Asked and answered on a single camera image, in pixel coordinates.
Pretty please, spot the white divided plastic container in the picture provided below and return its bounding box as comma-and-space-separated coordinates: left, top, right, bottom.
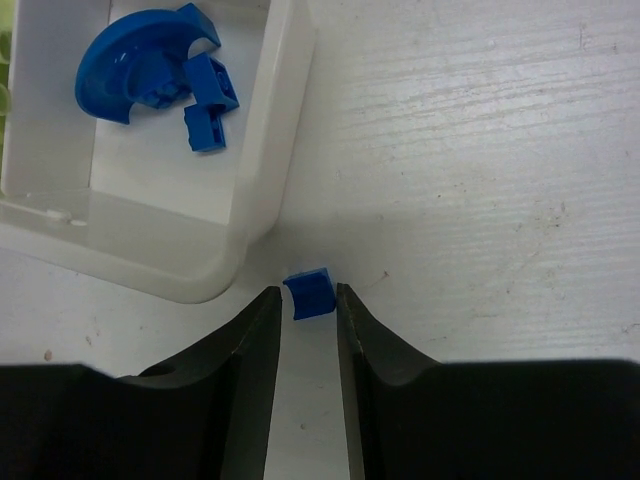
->
1, 1, 315, 303

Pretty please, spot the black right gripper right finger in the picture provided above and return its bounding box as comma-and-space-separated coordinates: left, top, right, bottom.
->
337, 284, 639, 479

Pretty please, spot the blue arch lego piece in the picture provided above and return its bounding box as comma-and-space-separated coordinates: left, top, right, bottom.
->
75, 3, 221, 125

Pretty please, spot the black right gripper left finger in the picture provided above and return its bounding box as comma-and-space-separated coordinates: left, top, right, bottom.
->
1, 286, 282, 479

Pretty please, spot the small blue lego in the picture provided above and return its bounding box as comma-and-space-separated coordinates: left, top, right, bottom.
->
183, 53, 239, 113
283, 268, 336, 321
184, 104, 226, 153

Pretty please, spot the green lego brick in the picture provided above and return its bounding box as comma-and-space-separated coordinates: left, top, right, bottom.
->
0, 0, 15, 143

